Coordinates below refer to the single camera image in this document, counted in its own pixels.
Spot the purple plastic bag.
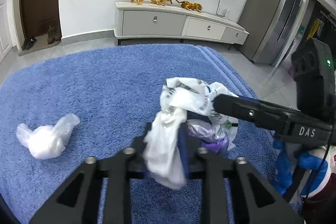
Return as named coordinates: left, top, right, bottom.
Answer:
left=187, top=119, right=230, bottom=155

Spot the white printed plastic bag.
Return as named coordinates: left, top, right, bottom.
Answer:
left=160, top=77, right=239, bottom=151

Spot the blue gloved right hand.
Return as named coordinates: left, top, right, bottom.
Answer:
left=272, top=140, right=335, bottom=201

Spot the blue fluffy rug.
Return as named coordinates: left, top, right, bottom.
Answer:
left=0, top=44, right=302, bottom=224

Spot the clear crumpled plastic bag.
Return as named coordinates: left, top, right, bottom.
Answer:
left=16, top=113, right=80, bottom=160

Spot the grey refrigerator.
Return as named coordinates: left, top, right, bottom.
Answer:
left=238, top=0, right=301, bottom=65

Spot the golden tiger ornament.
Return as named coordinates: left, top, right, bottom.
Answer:
left=180, top=1, right=203, bottom=12

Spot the white TV cabinet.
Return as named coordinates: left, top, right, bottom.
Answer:
left=114, top=2, right=249, bottom=45

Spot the brown boots pair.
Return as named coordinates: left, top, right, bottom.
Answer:
left=47, top=26, right=62, bottom=44

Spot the black shoes pair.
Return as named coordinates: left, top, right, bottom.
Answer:
left=22, top=36, right=37, bottom=51

